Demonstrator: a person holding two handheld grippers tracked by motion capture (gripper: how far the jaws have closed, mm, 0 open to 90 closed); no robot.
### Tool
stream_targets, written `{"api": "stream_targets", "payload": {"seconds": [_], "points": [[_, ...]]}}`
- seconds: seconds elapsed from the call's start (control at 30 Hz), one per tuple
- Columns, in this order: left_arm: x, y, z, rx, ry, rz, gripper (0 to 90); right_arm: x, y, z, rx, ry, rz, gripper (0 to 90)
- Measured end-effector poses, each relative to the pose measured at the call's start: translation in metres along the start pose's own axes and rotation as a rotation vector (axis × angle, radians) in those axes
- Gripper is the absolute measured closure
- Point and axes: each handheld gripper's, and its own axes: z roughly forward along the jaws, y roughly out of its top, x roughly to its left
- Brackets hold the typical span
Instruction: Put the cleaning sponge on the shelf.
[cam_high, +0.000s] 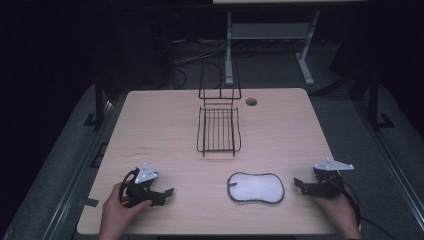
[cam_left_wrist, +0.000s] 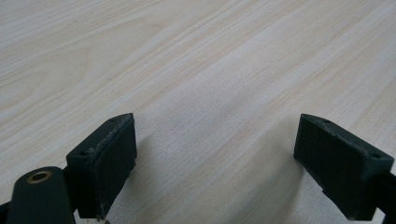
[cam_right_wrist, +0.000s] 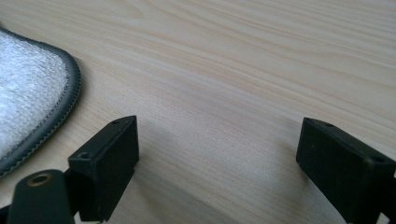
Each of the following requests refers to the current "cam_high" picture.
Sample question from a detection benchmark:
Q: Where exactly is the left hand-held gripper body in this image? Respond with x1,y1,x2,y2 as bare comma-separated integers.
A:
119,162,159,208

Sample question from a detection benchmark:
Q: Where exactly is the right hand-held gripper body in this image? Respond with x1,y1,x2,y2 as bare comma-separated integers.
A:
312,157,355,200

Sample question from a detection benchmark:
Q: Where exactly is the white sponge with grey edge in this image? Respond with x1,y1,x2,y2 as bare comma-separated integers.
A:
227,171,286,205

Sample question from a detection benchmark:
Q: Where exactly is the black wire rack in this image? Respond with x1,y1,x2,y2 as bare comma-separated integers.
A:
196,56,243,158

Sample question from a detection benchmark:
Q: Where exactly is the person's right hand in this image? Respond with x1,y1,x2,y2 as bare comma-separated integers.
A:
313,185,363,240

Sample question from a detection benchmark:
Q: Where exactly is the person's left hand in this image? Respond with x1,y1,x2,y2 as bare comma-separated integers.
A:
98,182,153,240

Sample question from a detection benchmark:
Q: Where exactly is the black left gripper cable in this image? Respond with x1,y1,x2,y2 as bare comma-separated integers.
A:
118,168,140,208

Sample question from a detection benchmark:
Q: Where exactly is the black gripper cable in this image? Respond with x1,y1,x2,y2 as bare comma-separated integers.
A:
333,171,401,240
118,168,140,208

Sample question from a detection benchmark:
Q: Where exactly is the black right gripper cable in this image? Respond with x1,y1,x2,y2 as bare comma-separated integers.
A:
333,171,401,240

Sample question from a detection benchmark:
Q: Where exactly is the aluminium floor rail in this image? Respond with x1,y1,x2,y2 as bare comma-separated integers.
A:
41,99,116,240
353,99,424,223

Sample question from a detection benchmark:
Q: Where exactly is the black metal post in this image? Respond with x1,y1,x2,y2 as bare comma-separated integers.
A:
367,73,396,132
83,77,106,130

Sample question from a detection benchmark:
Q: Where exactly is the black floor cable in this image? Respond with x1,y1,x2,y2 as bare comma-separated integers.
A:
171,66,188,90

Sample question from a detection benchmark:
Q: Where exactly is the bundle of light floor cables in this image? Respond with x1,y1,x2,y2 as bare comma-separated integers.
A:
172,39,229,66

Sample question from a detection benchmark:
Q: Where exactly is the white metal desk frame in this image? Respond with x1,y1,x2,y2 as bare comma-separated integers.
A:
224,9,322,87

